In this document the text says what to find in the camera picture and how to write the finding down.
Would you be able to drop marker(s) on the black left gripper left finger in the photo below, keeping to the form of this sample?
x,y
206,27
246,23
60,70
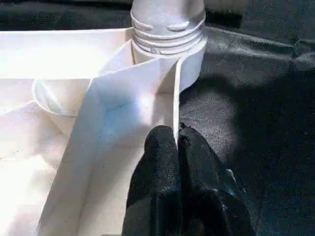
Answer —
x,y
157,184

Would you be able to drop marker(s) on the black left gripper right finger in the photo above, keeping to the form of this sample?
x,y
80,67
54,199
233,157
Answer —
x,y
209,204

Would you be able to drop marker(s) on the white plastic table leg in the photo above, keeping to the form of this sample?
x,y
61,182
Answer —
x,y
167,24

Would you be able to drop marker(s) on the white plastic table top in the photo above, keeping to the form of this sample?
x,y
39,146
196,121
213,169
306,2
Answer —
x,y
49,61

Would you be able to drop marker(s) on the black mat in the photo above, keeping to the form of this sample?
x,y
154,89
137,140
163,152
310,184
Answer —
x,y
258,98

